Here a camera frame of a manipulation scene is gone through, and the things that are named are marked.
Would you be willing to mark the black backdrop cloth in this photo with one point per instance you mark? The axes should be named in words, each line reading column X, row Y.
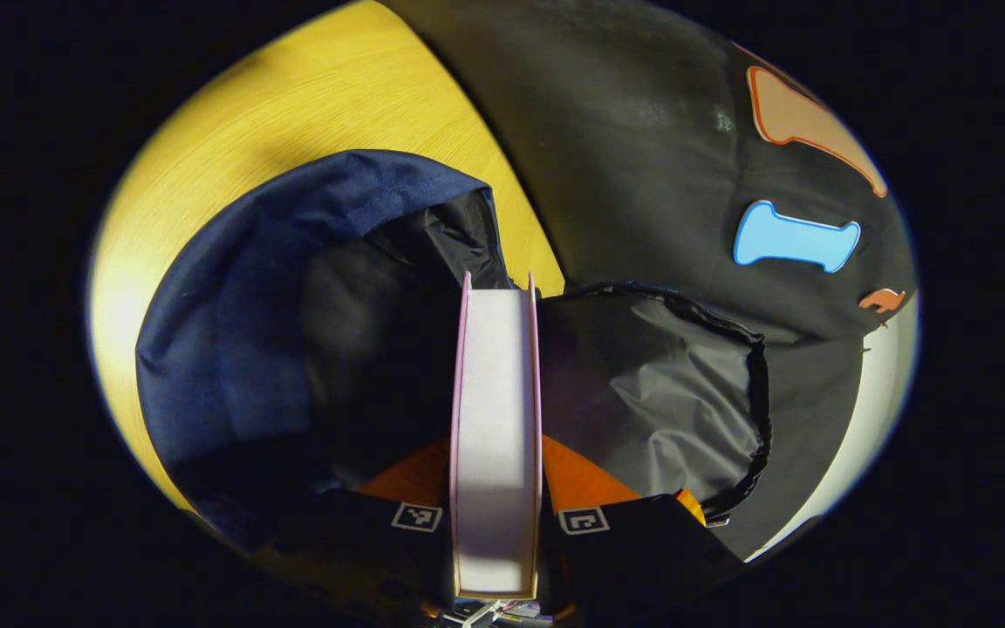
column 642, row 131

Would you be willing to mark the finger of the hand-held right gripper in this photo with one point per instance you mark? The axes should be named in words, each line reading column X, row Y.
column 692, row 506

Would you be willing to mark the blue schoolbag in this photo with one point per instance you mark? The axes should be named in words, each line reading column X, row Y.
column 241, row 288

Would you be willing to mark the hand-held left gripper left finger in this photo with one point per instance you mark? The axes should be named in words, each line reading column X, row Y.
column 363, row 549

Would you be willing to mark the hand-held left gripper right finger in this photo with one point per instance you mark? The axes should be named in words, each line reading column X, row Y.
column 625, row 549

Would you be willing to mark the pink cover book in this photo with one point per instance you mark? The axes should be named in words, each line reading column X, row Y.
column 495, row 419

